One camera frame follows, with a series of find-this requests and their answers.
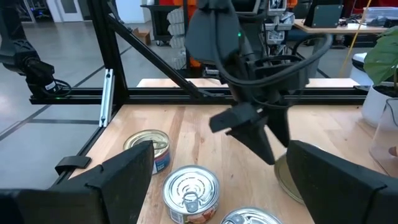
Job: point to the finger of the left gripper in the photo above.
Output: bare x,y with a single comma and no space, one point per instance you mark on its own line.
245,124
280,124

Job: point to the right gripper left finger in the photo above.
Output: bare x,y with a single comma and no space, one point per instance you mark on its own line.
118,186

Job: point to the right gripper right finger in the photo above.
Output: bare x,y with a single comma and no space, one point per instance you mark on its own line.
335,193

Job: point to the gold can green label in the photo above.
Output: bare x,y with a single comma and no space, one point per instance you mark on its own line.
286,180

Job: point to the tall can blue pink label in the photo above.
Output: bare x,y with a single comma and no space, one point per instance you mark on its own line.
146,141

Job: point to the silver lid food can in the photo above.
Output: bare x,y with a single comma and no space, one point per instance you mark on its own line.
191,189
252,217

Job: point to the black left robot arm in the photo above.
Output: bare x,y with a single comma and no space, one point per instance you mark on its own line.
211,31

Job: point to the black table edge clip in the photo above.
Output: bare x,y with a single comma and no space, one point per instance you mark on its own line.
73,163

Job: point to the dark monitor panel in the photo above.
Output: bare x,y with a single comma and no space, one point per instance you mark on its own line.
325,15

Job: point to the light wooden desk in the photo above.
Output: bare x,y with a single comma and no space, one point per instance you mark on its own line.
342,30

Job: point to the white trash can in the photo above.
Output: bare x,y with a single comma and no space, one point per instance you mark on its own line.
357,67

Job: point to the silver aluminium extrusion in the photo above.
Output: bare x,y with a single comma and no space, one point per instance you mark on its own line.
106,96

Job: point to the green potted plant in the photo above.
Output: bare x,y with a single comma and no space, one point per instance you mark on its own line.
381,62

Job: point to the white stacked trays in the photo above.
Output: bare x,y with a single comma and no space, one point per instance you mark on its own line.
176,28

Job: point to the clear storage box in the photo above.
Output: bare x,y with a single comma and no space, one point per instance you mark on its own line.
381,14

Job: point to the black shelf cart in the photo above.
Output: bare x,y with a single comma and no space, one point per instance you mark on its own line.
155,18

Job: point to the cardboard box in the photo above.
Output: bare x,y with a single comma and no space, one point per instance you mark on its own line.
143,35

